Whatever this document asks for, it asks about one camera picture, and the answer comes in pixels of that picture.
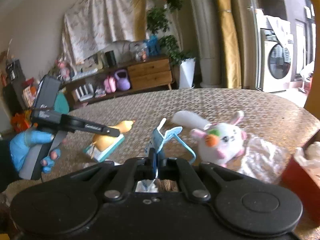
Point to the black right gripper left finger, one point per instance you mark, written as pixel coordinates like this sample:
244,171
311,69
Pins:
128,174

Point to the white washing machine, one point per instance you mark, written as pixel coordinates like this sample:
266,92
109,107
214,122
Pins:
276,54

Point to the crinkled clear plastic bag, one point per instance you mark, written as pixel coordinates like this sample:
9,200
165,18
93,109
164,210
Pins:
263,160

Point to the black cylinder speaker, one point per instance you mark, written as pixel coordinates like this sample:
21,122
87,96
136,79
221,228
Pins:
110,58

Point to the pink toy backpack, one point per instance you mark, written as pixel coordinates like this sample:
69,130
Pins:
110,84

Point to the white tall planter pot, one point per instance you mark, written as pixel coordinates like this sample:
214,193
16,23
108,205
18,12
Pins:
187,70

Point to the tissue pack with duck print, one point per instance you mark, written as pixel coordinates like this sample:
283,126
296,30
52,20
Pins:
102,146

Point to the patterned white draped cloth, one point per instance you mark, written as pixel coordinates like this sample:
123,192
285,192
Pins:
89,26

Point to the purple kettlebell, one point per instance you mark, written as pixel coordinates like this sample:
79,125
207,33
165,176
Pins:
122,80

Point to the white fluffy roll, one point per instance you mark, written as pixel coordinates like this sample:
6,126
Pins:
190,120

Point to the yellow curtain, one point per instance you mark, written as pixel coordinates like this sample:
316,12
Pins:
230,44

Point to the wooden drawer cabinet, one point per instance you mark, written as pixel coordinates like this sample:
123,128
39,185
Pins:
152,73

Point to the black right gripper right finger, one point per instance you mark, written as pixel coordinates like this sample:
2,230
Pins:
179,170

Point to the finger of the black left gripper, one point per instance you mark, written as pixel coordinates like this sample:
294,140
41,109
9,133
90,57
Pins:
72,124

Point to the blue gloved left hand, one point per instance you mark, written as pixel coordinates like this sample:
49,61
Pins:
21,144

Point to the white bunny plush toy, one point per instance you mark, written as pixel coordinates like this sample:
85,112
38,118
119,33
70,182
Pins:
219,143

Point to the woven lace tablecloth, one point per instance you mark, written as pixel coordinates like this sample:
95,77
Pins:
140,194

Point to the green leafy houseplant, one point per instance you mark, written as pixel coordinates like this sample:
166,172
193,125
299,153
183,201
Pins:
162,23

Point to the red storage box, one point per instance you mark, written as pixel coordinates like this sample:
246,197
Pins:
302,177

